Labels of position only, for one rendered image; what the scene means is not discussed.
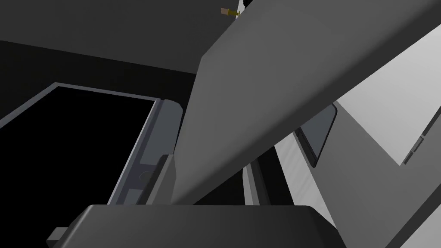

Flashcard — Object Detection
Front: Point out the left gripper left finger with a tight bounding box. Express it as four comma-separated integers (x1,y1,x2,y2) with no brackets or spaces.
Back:
146,154,177,206

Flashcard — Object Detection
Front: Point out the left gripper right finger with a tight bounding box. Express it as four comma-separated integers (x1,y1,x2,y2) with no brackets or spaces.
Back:
242,160,271,206

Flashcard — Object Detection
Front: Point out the small brown yellow fitting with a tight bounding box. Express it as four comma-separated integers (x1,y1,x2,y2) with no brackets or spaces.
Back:
220,7,242,18

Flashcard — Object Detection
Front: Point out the dark grey rounded panel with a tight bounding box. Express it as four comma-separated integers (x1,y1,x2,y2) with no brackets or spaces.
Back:
294,102,338,169

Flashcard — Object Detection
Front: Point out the dark appliance with grey frame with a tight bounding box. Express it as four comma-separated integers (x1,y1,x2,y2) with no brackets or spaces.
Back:
0,82,184,206

